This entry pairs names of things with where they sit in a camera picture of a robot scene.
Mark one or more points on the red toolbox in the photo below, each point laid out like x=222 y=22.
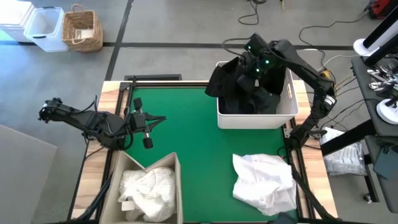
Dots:
x=384 y=7

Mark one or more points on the plain white garment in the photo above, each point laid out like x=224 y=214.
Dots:
x=158 y=193

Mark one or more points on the dark teal flat case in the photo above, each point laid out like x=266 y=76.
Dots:
x=387 y=163

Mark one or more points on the black side table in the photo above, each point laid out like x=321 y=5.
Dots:
x=363 y=81

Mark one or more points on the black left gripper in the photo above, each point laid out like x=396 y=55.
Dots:
x=138 y=121

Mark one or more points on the pile of metal parts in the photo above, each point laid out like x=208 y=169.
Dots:
x=377 y=82

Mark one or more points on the white perforated plastic basket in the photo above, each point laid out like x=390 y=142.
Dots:
x=248 y=121

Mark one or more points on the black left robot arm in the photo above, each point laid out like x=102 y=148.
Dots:
x=81 y=119

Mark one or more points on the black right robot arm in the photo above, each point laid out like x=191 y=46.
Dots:
x=311 y=77

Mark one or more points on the yellow power plug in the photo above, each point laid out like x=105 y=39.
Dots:
x=325 y=74

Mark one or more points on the small metal bracket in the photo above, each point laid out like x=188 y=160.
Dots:
x=287 y=132

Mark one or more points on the large black jacket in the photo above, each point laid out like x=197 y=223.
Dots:
x=224 y=84

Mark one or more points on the beige fabric storage bin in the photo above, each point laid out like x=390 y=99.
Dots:
x=109 y=202

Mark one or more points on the wicker basket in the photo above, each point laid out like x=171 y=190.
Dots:
x=82 y=40

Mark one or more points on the white round-base stand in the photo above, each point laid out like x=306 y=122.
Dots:
x=362 y=46
x=387 y=112

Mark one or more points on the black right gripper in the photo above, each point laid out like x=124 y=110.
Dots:
x=261 y=63

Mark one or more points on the white storage box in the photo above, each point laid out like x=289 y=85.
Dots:
x=12 y=18

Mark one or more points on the white button shirt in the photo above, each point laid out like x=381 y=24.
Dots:
x=264 y=183

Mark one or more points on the green table mat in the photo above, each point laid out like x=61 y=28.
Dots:
x=192 y=124

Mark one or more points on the grey board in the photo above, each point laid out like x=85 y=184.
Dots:
x=25 y=174

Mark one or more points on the black aluminium rig frame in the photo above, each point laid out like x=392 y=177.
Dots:
x=308 y=193

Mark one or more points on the clear plastic bag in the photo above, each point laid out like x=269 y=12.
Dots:
x=345 y=158

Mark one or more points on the clear plastic storage bin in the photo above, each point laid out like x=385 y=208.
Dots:
x=46 y=31

